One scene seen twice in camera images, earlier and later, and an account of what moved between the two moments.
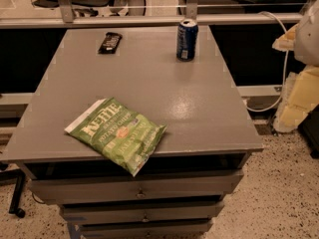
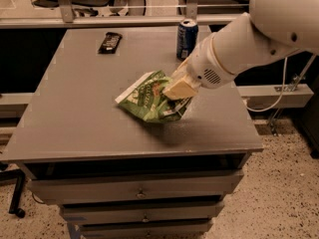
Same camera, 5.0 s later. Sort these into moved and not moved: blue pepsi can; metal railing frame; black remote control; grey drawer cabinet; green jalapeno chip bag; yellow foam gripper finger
Moved: yellow foam gripper finger; green jalapeno chip bag
Not moved: metal railing frame; grey drawer cabinet; blue pepsi can; black remote control
